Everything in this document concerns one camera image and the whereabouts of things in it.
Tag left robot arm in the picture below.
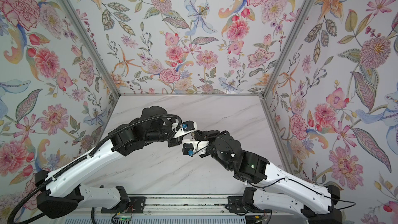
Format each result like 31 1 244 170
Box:
36 106 197 219

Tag right corner aluminium profile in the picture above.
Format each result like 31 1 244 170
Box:
262 0 315 100

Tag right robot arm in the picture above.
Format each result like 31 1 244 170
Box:
192 131 343 224

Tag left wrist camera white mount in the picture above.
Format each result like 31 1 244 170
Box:
172 120 198 139

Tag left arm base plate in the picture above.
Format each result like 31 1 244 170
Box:
101 197 147 214

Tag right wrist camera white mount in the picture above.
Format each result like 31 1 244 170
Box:
182 140 209 157

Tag corner aluminium profile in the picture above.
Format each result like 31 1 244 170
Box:
58 0 121 100
262 0 315 100

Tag left black corrugated cable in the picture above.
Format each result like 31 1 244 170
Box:
6 114 182 224

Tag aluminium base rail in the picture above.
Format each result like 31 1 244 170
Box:
71 193 318 217

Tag left corner aluminium profile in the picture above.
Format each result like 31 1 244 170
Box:
58 0 121 100

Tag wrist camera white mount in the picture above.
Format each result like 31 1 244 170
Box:
182 140 209 157
172 120 198 139

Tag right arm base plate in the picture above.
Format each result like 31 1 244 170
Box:
226 196 272 214

